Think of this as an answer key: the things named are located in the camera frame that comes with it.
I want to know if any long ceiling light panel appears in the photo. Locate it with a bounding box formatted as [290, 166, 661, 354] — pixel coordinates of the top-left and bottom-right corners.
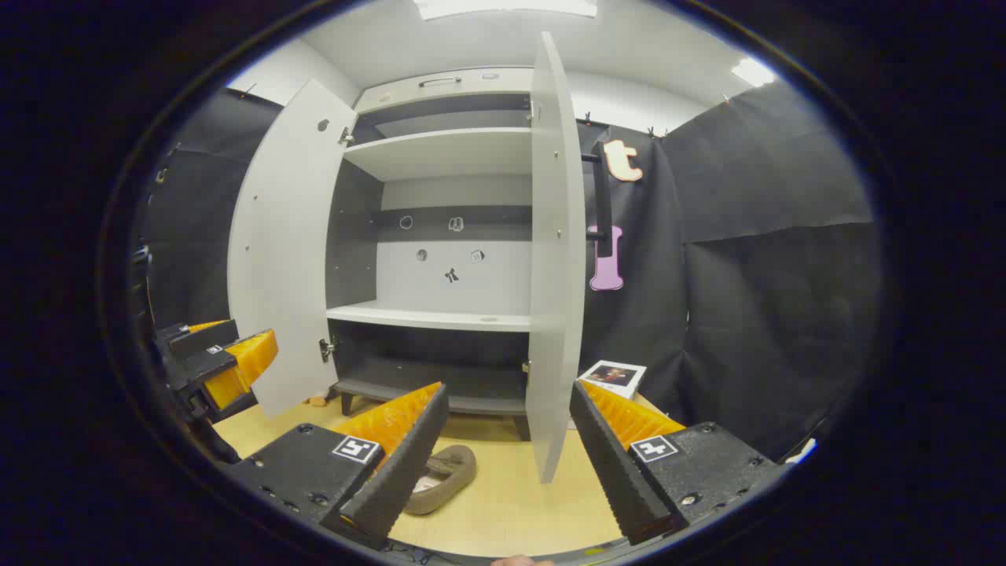
[414, 0, 598, 20]

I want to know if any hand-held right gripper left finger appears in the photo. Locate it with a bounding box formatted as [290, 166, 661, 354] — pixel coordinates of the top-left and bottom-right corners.
[224, 383, 450, 551]

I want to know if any brown fuzzy shoe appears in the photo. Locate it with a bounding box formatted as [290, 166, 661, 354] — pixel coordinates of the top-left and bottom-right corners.
[403, 445, 478, 516]

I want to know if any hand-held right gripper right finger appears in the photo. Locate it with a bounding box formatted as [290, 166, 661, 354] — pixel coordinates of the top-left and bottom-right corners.
[570, 380, 787, 546]

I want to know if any small ceiling light panel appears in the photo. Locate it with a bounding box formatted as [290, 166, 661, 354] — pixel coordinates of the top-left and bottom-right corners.
[731, 57, 777, 87]

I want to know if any small white printed box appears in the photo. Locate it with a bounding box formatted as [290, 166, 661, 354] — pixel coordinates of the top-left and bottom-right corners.
[578, 360, 648, 400]

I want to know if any black door handle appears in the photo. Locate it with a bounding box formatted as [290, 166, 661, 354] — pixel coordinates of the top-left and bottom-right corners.
[582, 141, 614, 256]

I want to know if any black backdrop cloth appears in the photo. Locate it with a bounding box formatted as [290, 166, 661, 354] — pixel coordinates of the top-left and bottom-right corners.
[145, 79, 881, 461]

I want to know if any white cabinet door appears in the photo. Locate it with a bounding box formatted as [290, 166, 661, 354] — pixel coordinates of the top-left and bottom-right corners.
[228, 79, 358, 419]
[525, 31, 586, 484]

